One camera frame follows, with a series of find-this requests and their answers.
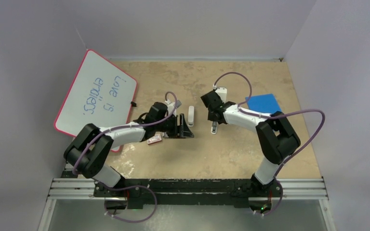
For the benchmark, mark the aluminium rail frame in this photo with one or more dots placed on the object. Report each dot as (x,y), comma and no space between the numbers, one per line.
(75,204)

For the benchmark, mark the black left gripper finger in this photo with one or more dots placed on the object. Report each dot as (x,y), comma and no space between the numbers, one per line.
(184,130)
(174,127)

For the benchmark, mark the red white staple box sleeve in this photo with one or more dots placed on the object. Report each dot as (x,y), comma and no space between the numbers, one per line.
(155,139)

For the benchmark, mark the blue paper folder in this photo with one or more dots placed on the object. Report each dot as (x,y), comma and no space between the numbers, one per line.
(265,103)

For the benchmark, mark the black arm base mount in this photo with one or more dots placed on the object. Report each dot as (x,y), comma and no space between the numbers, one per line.
(233,192)

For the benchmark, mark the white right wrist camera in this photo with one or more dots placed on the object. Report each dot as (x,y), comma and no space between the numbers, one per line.
(222,92)

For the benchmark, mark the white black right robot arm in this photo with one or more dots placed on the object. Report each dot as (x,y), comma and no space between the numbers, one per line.
(277,138)

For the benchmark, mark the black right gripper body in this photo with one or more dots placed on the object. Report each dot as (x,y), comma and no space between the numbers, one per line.
(210,117)

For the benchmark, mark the pink framed whiteboard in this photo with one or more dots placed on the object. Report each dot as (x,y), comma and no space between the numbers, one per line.
(100,93)

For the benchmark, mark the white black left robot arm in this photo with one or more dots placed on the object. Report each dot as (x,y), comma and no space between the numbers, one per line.
(88,152)

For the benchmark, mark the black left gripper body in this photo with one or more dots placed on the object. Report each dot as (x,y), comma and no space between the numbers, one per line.
(168,125)

